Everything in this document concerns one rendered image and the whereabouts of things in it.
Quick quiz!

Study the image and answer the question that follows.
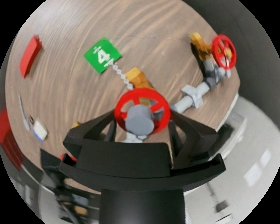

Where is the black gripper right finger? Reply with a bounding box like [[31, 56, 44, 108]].
[[168, 108, 219, 168]]

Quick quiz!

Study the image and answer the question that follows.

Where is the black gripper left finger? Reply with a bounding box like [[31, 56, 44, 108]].
[[66, 108, 117, 142]]

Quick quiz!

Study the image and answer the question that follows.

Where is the grey cylinder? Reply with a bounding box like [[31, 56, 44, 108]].
[[125, 105, 154, 136]]

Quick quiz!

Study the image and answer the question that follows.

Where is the green tag on white chain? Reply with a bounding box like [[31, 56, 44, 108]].
[[83, 36, 133, 90]]

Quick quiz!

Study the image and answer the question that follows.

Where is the red rectangular block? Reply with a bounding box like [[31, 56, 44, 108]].
[[19, 33, 43, 76]]

